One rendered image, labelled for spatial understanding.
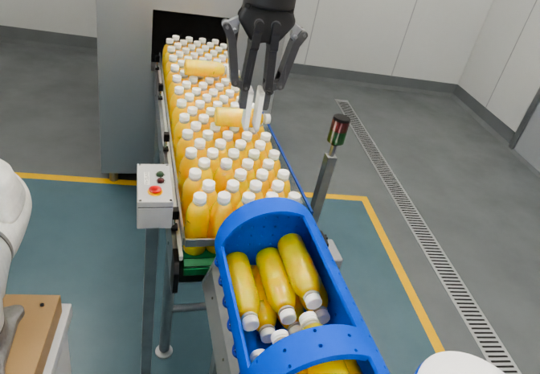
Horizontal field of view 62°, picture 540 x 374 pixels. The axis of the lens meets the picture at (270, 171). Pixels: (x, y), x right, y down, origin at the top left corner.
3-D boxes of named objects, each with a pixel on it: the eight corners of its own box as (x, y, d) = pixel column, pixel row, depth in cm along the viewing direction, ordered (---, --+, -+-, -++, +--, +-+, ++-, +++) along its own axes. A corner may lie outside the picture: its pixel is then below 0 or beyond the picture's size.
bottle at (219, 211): (218, 256, 141) (225, 210, 131) (201, 245, 144) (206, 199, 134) (231, 245, 147) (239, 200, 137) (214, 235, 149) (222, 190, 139)
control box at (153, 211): (137, 229, 131) (137, 201, 126) (136, 189, 147) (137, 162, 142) (171, 228, 134) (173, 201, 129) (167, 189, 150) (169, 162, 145)
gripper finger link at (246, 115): (254, 92, 70) (249, 92, 70) (247, 131, 74) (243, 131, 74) (251, 84, 73) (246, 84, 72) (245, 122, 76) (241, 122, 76)
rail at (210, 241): (185, 247, 136) (185, 240, 134) (184, 245, 136) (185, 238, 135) (308, 242, 148) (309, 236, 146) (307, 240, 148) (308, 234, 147)
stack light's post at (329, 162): (274, 343, 225) (328, 158, 167) (272, 336, 228) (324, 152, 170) (282, 343, 226) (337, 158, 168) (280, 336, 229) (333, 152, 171)
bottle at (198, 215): (195, 236, 147) (200, 191, 137) (210, 248, 144) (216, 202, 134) (177, 245, 142) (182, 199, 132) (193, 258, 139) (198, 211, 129)
